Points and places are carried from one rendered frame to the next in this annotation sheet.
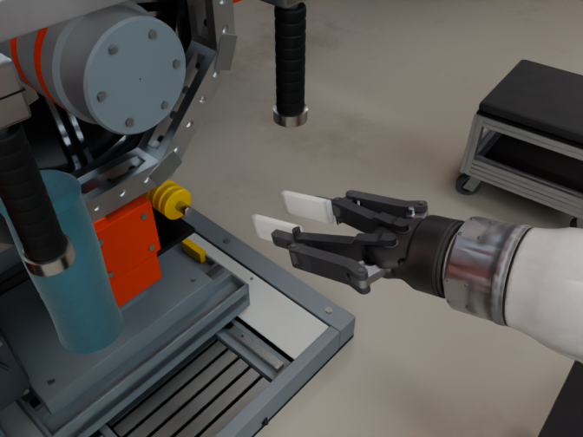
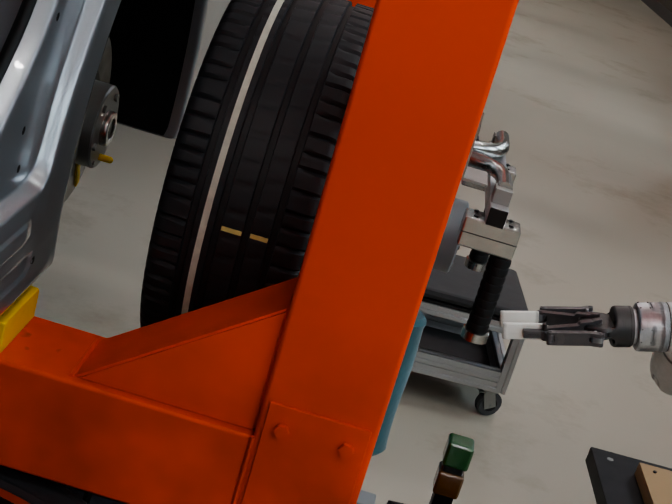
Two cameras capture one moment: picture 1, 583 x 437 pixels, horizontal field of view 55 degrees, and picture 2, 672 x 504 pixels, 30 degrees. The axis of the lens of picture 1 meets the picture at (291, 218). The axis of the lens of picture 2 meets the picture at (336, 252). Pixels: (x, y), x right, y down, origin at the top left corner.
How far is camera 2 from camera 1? 191 cm
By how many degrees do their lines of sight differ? 41
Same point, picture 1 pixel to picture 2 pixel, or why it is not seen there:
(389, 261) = (607, 328)
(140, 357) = not seen: outside the picture
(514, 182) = (426, 362)
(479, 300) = (659, 335)
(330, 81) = (120, 269)
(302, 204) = (517, 317)
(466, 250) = (648, 313)
